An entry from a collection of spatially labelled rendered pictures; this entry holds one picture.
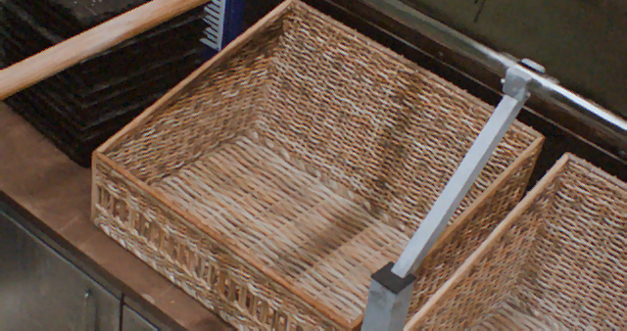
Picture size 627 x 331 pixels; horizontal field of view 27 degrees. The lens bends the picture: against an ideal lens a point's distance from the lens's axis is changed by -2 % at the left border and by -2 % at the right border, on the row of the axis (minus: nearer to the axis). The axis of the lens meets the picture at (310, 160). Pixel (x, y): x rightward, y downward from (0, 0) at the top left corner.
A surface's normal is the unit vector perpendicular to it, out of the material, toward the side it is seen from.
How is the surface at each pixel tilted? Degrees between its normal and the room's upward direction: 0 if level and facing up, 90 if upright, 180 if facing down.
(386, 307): 90
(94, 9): 0
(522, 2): 70
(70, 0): 0
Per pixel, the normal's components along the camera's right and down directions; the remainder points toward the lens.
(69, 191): 0.12, -0.79
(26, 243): -0.64, 0.41
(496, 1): -0.56, 0.10
